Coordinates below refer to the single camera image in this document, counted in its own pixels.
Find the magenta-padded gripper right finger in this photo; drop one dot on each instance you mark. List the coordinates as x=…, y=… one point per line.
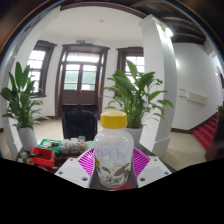
x=152, y=170

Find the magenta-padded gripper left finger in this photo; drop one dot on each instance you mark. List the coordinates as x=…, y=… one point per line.
x=71, y=170

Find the clear bottle with yellow cap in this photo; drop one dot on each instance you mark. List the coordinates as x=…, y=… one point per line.
x=113, y=150

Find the wooden tray of small jars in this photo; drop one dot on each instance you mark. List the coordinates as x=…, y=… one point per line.
x=71, y=146

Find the flat round red coaster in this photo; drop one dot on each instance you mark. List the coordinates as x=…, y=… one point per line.
x=126, y=186

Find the green notebook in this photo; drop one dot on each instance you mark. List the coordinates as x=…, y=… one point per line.
x=89, y=144

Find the red box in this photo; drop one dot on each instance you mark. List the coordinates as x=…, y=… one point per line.
x=43, y=156

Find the green box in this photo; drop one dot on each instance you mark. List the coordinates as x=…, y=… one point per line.
x=50, y=144

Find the leafy plant in white pot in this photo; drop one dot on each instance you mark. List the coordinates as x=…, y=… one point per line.
x=28, y=138
x=138, y=135

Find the black chair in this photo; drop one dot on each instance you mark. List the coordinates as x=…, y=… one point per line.
x=80, y=123

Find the red carpeted staircase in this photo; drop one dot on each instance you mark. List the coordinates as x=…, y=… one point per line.
x=206, y=131

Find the dark wooden glazed double door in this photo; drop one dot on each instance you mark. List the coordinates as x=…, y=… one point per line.
x=81, y=96

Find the dark wooden framed window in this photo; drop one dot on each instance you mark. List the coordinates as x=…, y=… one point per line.
x=36, y=66
x=121, y=63

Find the green exit sign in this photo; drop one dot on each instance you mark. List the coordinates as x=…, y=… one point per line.
x=80, y=41

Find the white wall radiator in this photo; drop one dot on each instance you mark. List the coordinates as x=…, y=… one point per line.
x=196, y=97

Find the glowing wall lamp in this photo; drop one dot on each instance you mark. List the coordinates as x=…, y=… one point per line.
x=168, y=32

